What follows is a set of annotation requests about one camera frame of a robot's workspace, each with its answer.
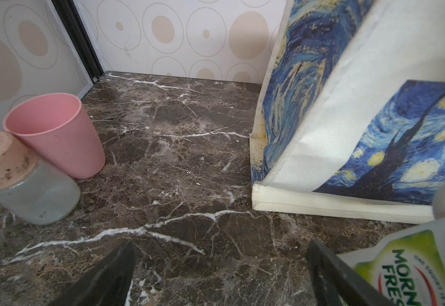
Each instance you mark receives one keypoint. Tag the pink plastic cup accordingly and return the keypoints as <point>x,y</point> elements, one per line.
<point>58,128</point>

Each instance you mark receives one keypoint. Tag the black corner frame post left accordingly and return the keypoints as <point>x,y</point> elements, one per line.
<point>72,21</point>

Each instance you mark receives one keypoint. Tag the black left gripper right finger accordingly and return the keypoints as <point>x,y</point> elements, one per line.
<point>335,283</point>

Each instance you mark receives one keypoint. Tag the white bottle green cap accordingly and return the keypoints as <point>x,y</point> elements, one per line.
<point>408,267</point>

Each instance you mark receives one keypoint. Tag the cream Starry Night tote bag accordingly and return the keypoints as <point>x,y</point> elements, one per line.
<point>350,121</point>

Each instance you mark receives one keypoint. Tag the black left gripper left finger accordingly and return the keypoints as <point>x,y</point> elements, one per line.
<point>107,283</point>

